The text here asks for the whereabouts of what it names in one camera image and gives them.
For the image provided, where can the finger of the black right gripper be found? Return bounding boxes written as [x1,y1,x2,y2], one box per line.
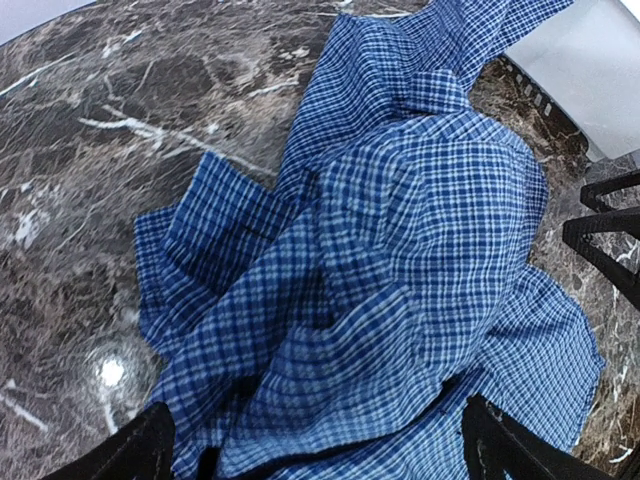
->
[562,207,639,310]
[580,170,640,213]

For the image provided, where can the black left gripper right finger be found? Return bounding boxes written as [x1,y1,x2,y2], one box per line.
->
[462,394,610,480]

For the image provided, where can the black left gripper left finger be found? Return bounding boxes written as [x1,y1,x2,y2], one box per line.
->
[44,402,175,480]

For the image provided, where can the blue checked long sleeve shirt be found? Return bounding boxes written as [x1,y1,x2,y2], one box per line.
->
[135,1,604,479]

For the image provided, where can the white plastic basket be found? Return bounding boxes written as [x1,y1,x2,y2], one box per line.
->
[506,0,639,161]

